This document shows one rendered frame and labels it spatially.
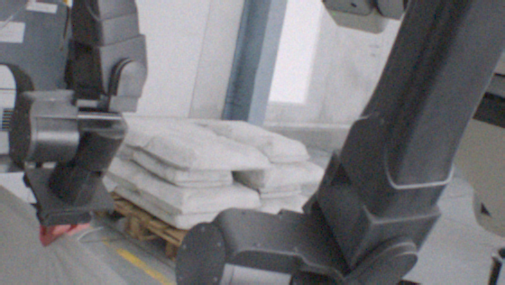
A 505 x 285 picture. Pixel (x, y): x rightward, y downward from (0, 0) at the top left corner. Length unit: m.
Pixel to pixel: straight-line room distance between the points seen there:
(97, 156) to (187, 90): 5.90
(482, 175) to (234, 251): 0.58
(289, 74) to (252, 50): 0.82
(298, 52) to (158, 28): 1.96
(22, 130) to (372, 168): 0.38
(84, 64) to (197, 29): 5.85
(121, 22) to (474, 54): 0.41
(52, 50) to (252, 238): 0.68
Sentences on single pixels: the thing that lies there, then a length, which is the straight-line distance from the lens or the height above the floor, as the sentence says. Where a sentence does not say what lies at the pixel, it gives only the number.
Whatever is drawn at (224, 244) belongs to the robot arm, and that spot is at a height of 1.22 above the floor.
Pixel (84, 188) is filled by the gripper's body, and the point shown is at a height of 1.15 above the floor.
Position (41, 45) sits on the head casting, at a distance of 1.05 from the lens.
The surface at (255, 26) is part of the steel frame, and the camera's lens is 6.90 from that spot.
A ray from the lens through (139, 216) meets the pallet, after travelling 3.95.
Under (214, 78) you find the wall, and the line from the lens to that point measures 6.81.
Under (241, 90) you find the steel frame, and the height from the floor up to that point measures 0.59.
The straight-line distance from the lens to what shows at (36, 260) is 0.88.
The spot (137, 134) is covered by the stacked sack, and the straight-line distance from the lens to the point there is 3.94.
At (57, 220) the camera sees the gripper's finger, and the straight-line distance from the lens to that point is 0.77.
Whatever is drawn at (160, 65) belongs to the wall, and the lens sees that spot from 6.35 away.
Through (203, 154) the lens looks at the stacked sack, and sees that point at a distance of 3.65.
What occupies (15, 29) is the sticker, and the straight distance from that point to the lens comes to 1.02.
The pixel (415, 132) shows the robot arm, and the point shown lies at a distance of 0.40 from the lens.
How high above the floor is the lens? 1.36
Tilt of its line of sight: 11 degrees down
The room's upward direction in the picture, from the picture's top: 11 degrees clockwise
